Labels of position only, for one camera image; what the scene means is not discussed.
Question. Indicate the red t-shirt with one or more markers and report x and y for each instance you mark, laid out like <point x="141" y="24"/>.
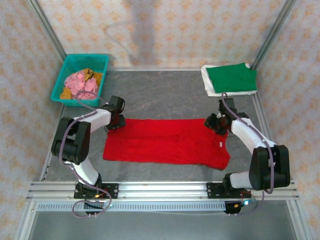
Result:
<point x="150" y="145"/>

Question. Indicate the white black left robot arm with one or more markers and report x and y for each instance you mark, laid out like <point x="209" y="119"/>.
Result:
<point x="85" y="170"/>

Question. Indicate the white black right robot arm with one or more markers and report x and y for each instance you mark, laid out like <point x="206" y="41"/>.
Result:
<point x="247" y="135"/>

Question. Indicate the green folded t-shirt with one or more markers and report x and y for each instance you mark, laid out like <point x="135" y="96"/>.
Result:
<point x="232" y="77"/>

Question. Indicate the pink and yellow cloths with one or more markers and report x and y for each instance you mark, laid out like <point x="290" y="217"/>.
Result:
<point x="97" y="76"/>

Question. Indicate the white folded t-shirt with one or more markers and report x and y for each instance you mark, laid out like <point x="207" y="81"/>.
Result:
<point x="205" y="77"/>

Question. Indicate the pink crumpled t-shirt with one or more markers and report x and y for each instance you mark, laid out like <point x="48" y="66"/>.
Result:
<point x="80" y="85"/>

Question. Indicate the teal plastic basket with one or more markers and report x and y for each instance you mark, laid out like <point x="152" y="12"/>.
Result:
<point x="82" y="61"/>

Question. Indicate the black controller board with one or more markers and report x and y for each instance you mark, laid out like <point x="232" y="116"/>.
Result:
<point x="235" y="207"/>
<point x="93" y="206"/>

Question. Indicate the aluminium table end rail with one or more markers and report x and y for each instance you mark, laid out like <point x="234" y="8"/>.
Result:
<point x="150" y="69"/>

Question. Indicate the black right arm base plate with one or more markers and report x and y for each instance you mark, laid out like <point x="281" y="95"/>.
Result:
<point x="212" y="191"/>

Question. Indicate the aluminium frame post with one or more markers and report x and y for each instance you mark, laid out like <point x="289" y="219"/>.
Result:
<point x="272" y="32"/>
<point x="47" y="32"/>

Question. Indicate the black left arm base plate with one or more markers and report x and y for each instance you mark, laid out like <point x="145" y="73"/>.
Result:
<point x="113" y="191"/>

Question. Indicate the aluminium mounting rail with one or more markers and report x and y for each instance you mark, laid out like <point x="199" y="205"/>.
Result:
<point x="162" y="191"/>

